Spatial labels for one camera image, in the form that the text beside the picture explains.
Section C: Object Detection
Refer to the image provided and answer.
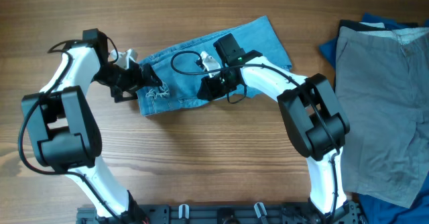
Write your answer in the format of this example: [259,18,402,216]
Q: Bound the grey folded shorts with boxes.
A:
[334,25,429,209]

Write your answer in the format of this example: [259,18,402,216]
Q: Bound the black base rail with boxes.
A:
[76,202,365,224]

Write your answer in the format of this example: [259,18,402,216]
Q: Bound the right grey rail clip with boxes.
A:
[253,202,267,219]

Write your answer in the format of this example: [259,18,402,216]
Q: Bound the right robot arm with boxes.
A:
[196,34,350,223]

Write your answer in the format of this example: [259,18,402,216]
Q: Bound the grey rail clip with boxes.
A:
[253,202,267,219]
[178,204,190,220]

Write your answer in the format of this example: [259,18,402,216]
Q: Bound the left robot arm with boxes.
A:
[17,28,163,223]

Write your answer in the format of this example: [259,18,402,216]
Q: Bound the dark blue folded garment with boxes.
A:
[318,13,429,224]

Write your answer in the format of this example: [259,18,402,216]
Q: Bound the left grey rail clip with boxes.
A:
[178,204,190,220]

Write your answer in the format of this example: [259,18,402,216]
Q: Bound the light blue denim jeans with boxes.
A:
[137,16,292,116]

